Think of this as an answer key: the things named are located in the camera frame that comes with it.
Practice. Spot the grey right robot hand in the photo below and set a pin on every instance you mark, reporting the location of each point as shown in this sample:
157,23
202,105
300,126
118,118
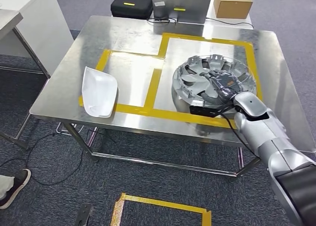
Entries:
227,85

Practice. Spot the silver plastic wheel hubcap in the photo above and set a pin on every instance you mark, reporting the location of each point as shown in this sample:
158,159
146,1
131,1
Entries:
192,85

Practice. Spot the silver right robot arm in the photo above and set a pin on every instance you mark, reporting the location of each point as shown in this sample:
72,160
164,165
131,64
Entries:
266,133

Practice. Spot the stainless steel workbench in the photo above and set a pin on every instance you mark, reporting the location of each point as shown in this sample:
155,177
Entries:
123,38

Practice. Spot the brown cardboard box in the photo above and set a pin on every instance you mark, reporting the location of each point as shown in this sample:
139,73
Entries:
232,3

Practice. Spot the silver laptop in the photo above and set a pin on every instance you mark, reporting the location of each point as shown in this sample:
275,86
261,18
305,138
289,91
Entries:
182,5

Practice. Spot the black carrying case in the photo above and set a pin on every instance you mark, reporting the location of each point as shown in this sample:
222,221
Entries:
131,8

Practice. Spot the white plastic mirror cover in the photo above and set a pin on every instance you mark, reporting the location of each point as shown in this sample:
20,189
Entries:
98,90

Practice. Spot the white panel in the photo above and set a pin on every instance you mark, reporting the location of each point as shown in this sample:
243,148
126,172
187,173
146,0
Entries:
44,28

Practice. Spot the person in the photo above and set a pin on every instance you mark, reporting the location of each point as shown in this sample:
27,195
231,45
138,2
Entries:
17,188

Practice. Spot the steel side table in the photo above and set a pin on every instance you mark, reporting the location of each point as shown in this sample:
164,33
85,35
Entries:
8,20

